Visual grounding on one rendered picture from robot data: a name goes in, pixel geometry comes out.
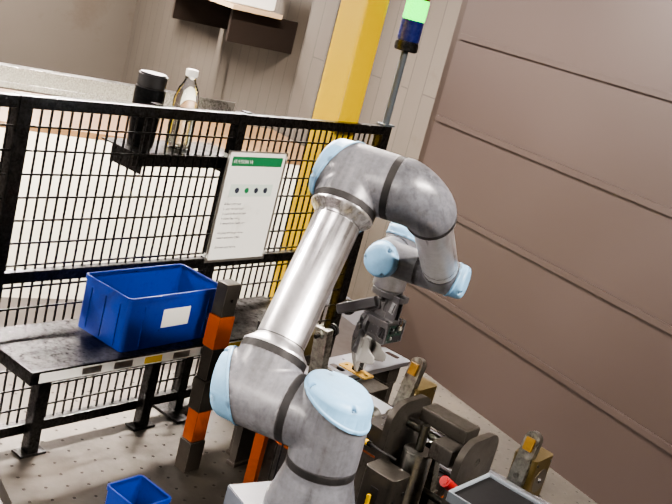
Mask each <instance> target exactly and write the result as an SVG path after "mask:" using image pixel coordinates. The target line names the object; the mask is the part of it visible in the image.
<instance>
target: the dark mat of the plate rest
mask: <svg viewBox="0 0 672 504"><path fill-rule="evenodd" d="M454 493H455V494H456V495H458V496H459V497H461V498H463V499H464V500H466V501H468V502H469V503H471V504H534V503H533V502H531V501H529V500H527V499H526V498H524V497H522V496H521V495H519V494H517V493H516V492H514V491H512V490H511V489H509V488H507V487H505V486H504V485H502V484H500V483H499V482H497V481H495V480H494V479H492V478H490V477H488V478H486V479H484V480H481V481H479V482H477V483H475V484H472V485H470V486H468V487H466V488H463V489H461V490H459V491H457V492H454Z"/></svg>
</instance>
